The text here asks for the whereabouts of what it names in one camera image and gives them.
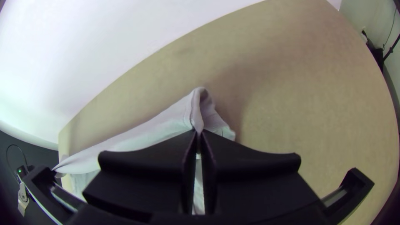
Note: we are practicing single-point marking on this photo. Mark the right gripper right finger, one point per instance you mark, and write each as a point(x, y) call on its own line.
point(250, 181)

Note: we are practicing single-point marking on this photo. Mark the grey t-shirt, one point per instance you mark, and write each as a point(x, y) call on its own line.
point(175, 122)

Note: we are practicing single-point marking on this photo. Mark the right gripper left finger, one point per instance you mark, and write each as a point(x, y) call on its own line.
point(147, 178)

